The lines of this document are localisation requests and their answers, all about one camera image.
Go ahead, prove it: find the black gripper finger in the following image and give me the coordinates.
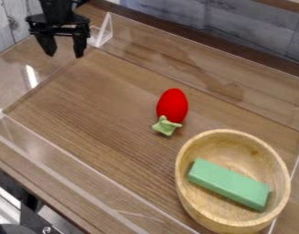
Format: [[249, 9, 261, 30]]
[[34, 33, 57, 57], [72, 34, 90, 59]]

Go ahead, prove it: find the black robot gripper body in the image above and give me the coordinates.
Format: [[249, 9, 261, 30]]
[[25, 14, 90, 37]]

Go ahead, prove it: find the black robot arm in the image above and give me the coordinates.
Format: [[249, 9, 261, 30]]
[[25, 0, 90, 59]]

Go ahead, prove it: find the red plush strawberry fruit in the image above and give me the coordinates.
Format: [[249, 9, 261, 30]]
[[151, 88, 188, 136]]

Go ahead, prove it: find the green rectangular block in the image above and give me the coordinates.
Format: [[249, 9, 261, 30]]
[[187, 158, 271, 212]]

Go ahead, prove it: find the light wooden bowl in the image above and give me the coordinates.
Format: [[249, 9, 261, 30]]
[[175, 129, 291, 234]]

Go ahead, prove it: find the clear acrylic enclosure wall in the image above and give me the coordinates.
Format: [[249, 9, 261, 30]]
[[0, 12, 299, 234]]

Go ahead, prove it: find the black metal stand bracket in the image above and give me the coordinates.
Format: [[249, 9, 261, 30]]
[[20, 194, 53, 234]]

